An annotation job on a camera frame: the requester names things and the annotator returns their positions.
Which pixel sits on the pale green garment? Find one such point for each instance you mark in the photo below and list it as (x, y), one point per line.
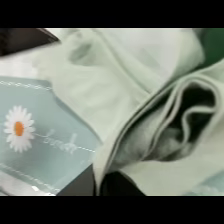
(100, 83)

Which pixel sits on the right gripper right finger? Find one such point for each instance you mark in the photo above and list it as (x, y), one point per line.
(118, 186)

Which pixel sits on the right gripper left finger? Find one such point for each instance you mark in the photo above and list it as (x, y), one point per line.
(85, 183)

